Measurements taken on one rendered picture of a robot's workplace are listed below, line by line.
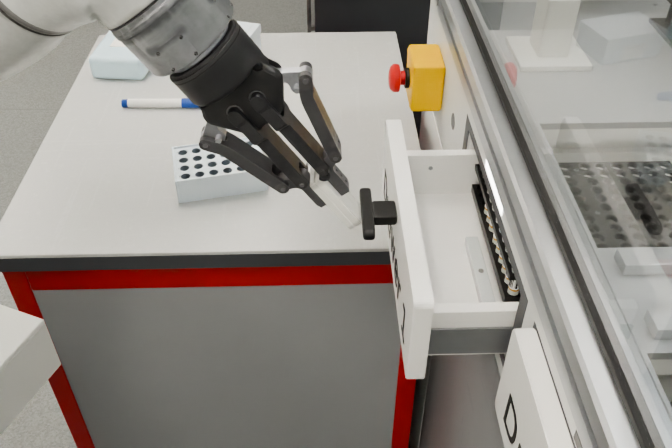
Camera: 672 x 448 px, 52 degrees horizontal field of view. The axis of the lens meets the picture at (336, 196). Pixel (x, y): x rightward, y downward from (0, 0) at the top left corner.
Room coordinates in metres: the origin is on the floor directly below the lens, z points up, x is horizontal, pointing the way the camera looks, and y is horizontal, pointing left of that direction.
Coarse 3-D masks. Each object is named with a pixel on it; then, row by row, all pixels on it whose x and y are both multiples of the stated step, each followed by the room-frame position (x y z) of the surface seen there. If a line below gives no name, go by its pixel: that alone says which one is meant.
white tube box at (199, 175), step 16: (192, 144) 0.82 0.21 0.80; (176, 160) 0.78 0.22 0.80; (192, 160) 0.78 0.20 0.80; (208, 160) 0.78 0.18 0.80; (224, 160) 0.78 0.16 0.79; (176, 176) 0.75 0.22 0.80; (192, 176) 0.75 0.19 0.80; (208, 176) 0.74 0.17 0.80; (224, 176) 0.75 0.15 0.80; (240, 176) 0.75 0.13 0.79; (192, 192) 0.73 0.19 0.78; (208, 192) 0.74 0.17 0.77; (224, 192) 0.74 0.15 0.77; (240, 192) 0.75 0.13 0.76
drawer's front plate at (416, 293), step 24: (384, 144) 0.68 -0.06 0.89; (384, 168) 0.67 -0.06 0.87; (408, 168) 0.59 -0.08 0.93; (408, 192) 0.54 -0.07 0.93; (408, 216) 0.51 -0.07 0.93; (408, 240) 0.47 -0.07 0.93; (408, 264) 0.44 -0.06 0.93; (408, 288) 0.43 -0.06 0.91; (408, 312) 0.42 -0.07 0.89; (432, 312) 0.40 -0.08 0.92; (408, 336) 0.41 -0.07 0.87; (408, 360) 0.40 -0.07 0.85
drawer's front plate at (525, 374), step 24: (528, 336) 0.36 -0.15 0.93; (528, 360) 0.34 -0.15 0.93; (504, 384) 0.36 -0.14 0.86; (528, 384) 0.32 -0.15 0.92; (552, 384) 0.31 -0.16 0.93; (504, 408) 0.35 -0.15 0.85; (528, 408) 0.31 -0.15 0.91; (552, 408) 0.29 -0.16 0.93; (504, 432) 0.34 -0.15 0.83; (528, 432) 0.30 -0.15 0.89; (552, 432) 0.27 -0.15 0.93
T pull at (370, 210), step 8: (360, 192) 0.57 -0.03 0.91; (368, 192) 0.56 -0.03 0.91; (360, 200) 0.56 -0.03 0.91; (368, 200) 0.55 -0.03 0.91; (360, 208) 0.55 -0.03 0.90; (368, 208) 0.54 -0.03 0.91; (376, 208) 0.54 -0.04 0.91; (384, 208) 0.54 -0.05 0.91; (392, 208) 0.54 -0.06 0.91; (368, 216) 0.53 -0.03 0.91; (376, 216) 0.53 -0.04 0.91; (384, 216) 0.53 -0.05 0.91; (392, 216) 0.53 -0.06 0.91; (368, 224) 0.51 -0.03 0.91; (376, 224) 0.53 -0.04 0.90; (384, 224) 0.53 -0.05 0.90; (392, 224) 0.53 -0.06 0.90; (368, 232) 0.50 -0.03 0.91
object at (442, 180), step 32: (416, 160) 0.66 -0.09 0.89; (448, 160) 0.66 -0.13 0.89; (416, 192) 0.66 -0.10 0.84; (448, 192) 0.66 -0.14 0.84; (448, 224) 0.60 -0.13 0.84; (480, 224) 0.60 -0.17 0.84; (448, 256) 0.55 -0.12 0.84; (448, 288) 0.50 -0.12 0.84; (448, 320) 0.42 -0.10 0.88; (480, 320) 0.42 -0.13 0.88; (512, 320) 0.42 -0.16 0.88; (448, 352) 0.41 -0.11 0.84; (480, 352) 0.41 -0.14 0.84
